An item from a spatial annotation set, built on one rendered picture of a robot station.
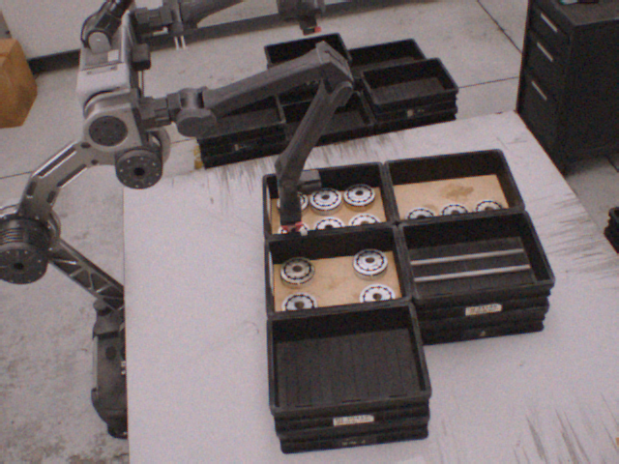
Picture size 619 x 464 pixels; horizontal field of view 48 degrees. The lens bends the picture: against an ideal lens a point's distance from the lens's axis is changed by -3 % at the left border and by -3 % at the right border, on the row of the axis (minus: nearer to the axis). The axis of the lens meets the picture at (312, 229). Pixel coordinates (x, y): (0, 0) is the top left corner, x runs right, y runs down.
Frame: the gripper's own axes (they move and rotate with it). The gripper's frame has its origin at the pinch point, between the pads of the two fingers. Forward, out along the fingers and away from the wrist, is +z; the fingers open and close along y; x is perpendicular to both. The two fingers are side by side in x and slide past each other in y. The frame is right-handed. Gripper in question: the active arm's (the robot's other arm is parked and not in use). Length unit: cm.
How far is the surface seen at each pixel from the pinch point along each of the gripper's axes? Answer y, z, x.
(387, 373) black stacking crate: -53, 4, -23
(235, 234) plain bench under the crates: 18.0, 17.6, 21.5
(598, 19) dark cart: 113, 1, -136
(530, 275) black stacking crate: -25, 4, -69
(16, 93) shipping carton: 215, 73, 174
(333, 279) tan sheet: -18.7, 4.0, -11.0
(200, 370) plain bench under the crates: -38, 17, 30
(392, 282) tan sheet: -22.0, 3.8, -28.2
